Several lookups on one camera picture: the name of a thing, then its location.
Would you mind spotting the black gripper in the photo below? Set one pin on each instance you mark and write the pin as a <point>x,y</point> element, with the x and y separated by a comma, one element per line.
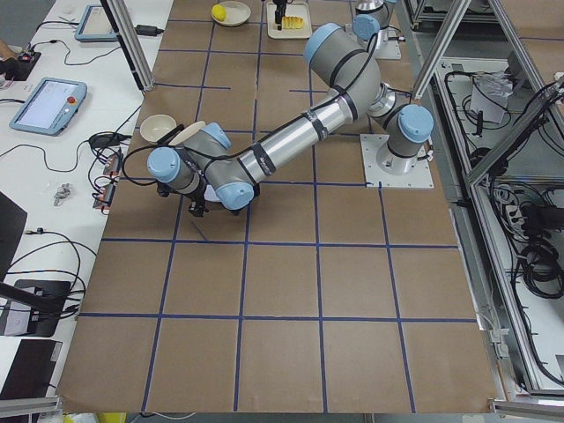
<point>278,6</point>
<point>200,196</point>

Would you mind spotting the orange striped bread loaf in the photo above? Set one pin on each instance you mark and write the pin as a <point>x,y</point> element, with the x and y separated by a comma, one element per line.
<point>293,23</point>

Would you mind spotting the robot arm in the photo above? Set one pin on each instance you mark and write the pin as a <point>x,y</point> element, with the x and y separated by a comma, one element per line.
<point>370,18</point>
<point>202,157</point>

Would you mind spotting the cream round plate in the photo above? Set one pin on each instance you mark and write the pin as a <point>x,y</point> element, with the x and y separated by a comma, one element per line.
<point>237,13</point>

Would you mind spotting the cream plate in rack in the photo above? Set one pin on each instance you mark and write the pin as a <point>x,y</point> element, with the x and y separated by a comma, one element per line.
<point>188,132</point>

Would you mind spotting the white rectangular tray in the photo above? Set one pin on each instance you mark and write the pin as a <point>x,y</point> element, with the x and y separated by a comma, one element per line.
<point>296,8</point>

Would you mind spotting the yellow lemon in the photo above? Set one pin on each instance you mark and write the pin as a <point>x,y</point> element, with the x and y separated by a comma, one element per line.
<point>218,12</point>

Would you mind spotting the cream bowl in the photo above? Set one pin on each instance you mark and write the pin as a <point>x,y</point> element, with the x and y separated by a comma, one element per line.
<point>154,127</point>

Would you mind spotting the black power adapter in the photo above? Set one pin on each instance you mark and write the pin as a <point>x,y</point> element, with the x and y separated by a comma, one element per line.
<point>148,30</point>

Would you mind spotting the near blue teach pendant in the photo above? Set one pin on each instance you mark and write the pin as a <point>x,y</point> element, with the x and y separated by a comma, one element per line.
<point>50,107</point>

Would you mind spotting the blue teach pendant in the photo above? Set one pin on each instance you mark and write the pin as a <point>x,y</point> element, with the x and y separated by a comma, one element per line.
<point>50,107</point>
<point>94,26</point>

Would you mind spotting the far blue teach pendant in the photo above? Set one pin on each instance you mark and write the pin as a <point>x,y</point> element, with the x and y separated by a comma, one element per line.
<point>94,26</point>

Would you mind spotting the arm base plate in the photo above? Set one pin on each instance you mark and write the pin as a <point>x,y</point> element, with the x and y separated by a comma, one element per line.
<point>387,45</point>
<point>418,177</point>

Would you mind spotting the aluminium frame post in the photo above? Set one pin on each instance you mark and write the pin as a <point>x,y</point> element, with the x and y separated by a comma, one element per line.
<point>120,20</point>

